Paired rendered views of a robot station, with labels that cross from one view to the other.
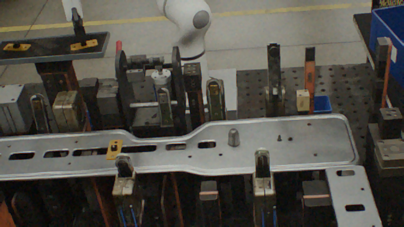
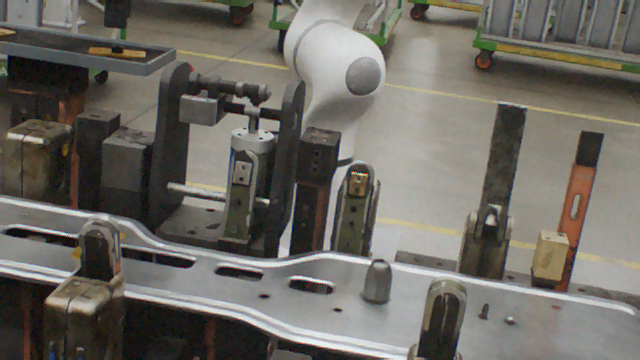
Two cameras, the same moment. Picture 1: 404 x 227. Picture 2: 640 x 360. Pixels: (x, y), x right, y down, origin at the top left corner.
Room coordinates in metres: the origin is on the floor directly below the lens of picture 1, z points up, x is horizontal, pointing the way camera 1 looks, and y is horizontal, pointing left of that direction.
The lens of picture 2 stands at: (0.28, -0.01, 1.45)
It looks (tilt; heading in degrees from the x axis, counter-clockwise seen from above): 19 degrees down; 1
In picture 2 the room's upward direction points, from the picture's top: 7 degrees clockwise
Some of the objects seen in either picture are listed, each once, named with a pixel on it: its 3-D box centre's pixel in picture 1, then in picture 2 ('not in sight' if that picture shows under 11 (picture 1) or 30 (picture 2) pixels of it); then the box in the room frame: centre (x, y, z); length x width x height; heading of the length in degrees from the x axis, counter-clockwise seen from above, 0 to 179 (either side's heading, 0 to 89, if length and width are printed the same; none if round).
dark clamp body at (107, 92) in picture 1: (120, 136); (129, 258); (1.40, 0.27, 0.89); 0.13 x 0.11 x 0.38; 174
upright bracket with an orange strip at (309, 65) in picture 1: (308, 118); (550, 309); (1.30, -0.32, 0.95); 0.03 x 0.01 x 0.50; 84
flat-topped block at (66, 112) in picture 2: (68, 106); (47, 184); (1.56, 0.46, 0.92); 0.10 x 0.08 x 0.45; 84
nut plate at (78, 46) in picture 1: (83, 44); (117, 50); (1.54, 0.35, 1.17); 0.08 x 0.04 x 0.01; 102
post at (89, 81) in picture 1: (101, 131); (94, 239); (1.42, 0.33, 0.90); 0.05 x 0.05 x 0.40; 84
